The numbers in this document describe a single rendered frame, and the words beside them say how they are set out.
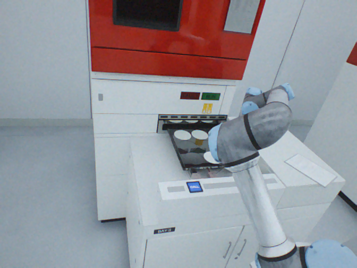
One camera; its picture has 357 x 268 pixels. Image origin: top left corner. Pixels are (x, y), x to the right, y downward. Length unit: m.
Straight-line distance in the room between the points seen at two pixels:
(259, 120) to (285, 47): 2.85
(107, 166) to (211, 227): 0.77
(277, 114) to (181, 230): 0.63
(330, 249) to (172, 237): 0.59
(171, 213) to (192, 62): 0.74
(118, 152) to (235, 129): 0.95
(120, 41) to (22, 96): 2.05
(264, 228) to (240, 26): 0.94
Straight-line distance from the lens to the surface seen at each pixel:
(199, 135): 1.41
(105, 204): 1.84
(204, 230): 1.14
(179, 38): 1.22
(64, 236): 2.02
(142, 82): 1.30
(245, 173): 0.74
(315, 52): 3.84
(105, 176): 1.64
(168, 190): 0.94
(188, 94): 1.39
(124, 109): 1.36
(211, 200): 0.99
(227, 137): 0.71
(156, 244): 1.12
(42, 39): 2.82
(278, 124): 0.71
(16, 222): 2.20
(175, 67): 1.25
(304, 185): 1.22
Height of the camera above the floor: 1.63
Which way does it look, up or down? 32 degrees down
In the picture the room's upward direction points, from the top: 10 degrees clockwise
